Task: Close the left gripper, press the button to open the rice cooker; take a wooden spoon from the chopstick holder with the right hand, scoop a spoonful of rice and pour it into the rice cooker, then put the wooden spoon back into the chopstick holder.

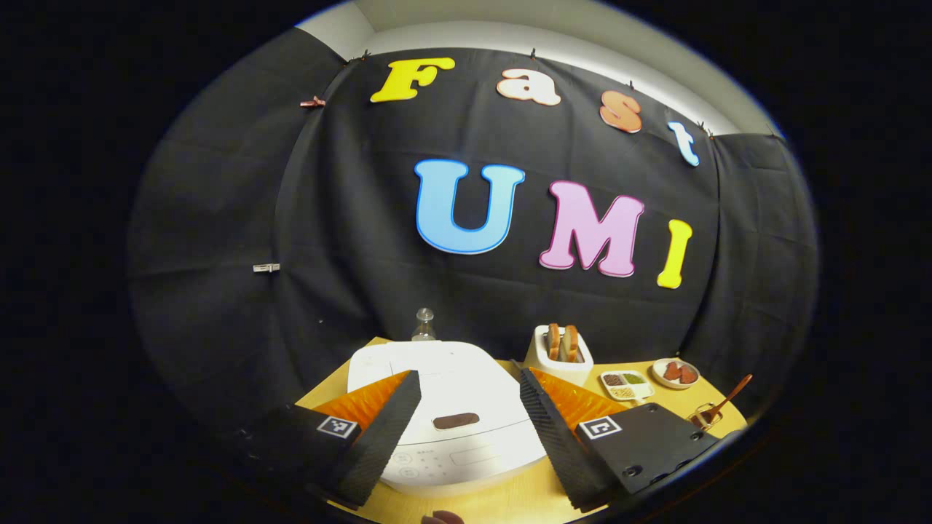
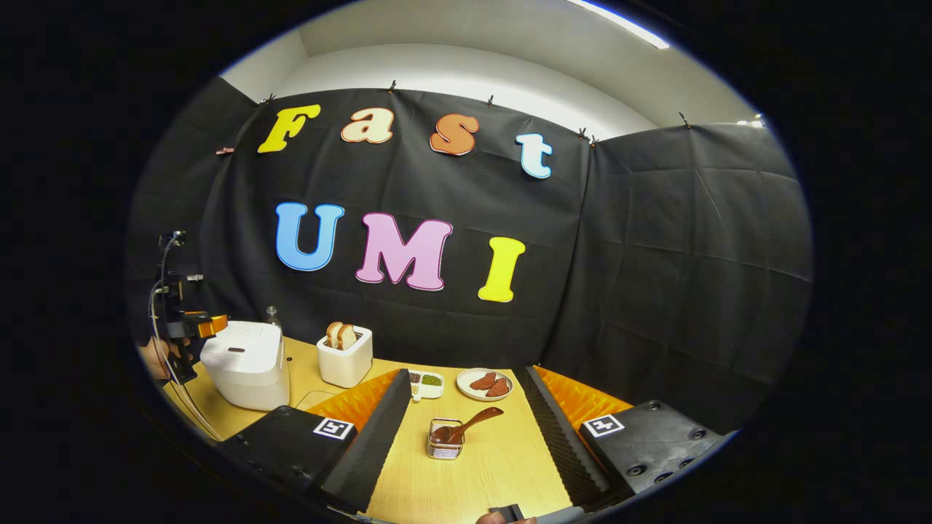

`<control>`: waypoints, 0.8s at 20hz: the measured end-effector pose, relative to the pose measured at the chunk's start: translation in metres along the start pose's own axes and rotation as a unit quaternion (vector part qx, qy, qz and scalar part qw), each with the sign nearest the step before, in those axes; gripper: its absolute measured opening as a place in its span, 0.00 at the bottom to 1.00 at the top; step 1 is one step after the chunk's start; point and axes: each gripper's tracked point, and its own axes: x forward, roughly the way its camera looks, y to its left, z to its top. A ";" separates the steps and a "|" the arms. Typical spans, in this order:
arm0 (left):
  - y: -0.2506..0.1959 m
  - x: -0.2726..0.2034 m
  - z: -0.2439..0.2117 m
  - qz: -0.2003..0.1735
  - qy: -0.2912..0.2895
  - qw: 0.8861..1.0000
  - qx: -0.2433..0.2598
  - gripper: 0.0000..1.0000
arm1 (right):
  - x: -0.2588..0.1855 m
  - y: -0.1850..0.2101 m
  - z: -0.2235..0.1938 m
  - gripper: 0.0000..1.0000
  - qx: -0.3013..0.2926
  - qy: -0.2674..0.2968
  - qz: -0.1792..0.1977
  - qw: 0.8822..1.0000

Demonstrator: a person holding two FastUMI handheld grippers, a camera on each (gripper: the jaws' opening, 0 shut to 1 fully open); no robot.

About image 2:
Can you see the clear plastic bottle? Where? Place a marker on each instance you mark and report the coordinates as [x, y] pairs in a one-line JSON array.
[[272, 318]]

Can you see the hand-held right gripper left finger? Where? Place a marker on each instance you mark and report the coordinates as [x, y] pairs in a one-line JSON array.
[[378, 429]]

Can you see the white round plate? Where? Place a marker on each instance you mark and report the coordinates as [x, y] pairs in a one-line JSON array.
[[466, 389]]

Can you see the brown wooden spoon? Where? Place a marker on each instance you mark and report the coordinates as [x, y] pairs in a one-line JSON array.
[[466, 426]]

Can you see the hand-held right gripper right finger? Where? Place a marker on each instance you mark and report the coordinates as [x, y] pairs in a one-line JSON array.
[[557, 437]]

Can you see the white divided bean dish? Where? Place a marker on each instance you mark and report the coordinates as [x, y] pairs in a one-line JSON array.
[[429, 383]]

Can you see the white toaster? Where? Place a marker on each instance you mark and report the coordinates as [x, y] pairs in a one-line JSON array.
[[346, 367]]

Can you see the white rice cooker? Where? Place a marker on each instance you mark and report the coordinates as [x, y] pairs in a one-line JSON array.
[[247, 371]]

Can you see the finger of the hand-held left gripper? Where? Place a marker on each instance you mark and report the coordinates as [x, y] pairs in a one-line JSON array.
[[207, 324]]

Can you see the toasted bread slice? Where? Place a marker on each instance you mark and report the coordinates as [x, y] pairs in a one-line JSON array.
[[333, 335], [348, 338]]

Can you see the red meat slice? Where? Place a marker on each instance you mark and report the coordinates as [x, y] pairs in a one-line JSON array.
[[483, 381], [499, 388]]

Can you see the black backdrop cloth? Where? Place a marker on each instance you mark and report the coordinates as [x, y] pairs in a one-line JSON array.
[[437, 291]]

